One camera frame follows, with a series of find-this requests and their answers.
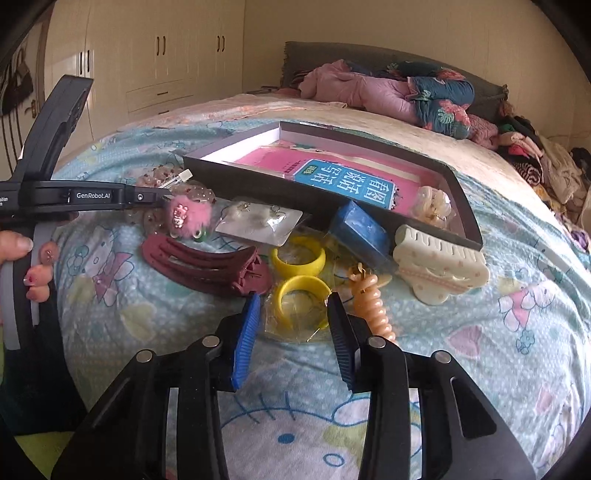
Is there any beige bed sheet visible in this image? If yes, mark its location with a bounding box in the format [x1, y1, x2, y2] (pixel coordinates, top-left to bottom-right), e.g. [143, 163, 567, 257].
[259, 104, 546, 204]

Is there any small blue box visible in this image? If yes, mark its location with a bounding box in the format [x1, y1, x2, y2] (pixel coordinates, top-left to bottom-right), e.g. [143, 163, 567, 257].
[325, 199, 392, 271]

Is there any pink fuzzy scrunchie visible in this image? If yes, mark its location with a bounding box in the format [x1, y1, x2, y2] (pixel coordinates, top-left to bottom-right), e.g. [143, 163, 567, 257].
[163, 193, 218, 241]

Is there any pink quilt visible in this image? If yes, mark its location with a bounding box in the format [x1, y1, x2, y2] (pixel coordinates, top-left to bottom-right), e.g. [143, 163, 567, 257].
[298, 59, 426, 125]

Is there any hanging handbag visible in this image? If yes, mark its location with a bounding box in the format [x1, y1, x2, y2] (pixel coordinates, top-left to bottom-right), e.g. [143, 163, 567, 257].
[0, 46, 35, 116]

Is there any pile of clothes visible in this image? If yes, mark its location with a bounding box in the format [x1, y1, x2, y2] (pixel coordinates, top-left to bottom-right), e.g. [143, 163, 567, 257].
[468, 102, 591, 252]

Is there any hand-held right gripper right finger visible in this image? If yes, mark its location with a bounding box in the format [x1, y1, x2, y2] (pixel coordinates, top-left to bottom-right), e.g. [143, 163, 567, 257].
[325, 292, 539, 480]

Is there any sheer dotted bow hair clip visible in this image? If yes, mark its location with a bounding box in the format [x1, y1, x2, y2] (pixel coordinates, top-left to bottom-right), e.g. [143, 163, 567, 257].
[122, 164, 218, 236]

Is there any pink book with blue label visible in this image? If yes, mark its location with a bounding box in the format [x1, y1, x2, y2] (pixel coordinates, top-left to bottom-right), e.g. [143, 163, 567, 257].
[233, 143, 444, 217]

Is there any cat print blue blanket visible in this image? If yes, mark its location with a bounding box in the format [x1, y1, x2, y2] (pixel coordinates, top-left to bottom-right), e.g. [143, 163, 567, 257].
[46, 113, 591, 480]

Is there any cream hair clip in box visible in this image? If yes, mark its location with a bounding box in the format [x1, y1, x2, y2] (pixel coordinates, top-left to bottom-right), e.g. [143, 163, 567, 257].
[412, 185, 452, 228]

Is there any dark cardboard box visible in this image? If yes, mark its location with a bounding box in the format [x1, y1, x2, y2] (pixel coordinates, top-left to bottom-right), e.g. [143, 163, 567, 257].
[182, 121, 484, 252]

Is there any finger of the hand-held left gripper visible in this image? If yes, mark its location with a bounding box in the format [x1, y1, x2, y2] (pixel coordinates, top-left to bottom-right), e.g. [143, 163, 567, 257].
[133, 185, 174, 211]

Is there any white hair pin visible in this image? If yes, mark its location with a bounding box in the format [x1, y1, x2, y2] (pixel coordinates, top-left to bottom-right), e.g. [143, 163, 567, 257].
[159, 169, 194, 189]

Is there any white hair claw clip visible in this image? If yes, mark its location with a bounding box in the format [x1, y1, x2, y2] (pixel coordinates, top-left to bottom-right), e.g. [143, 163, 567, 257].
[392, 224, 491, 306]

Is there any earring card packet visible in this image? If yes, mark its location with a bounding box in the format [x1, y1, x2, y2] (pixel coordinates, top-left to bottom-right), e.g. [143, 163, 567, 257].
[215, 196, 304, 247]

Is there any cream wardrobe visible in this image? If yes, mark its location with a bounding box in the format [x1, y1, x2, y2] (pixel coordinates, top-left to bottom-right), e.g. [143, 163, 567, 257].
[44, 0, 245, 144]

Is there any clear plastic bag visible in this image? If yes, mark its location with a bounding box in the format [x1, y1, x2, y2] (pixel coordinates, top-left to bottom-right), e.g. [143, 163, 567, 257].
[262, 230, 345, 346]

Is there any person's left hand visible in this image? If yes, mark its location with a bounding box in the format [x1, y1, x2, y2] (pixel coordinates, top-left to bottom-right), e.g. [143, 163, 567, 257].
[0, 230, 60, 319]

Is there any peach spiral hair tie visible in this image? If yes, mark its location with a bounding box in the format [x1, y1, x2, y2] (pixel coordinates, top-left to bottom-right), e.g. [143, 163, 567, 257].
[346, 262, 398, 343]

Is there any dark floral quilt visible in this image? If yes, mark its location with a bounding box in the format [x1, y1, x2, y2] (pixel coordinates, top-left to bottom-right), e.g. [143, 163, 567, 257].
[369, 62, 476, 139]

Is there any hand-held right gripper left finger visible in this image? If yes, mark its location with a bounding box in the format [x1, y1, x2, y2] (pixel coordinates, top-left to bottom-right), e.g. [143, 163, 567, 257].
[51, 293, 262, 480]

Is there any peach printed blanket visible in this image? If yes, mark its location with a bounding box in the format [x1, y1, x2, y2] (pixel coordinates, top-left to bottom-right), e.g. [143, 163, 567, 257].
[134, 92, 347, 139]

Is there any maroon hair clip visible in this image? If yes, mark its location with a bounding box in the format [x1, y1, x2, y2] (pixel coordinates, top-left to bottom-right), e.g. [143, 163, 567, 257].
[141, 233, 274, 298]

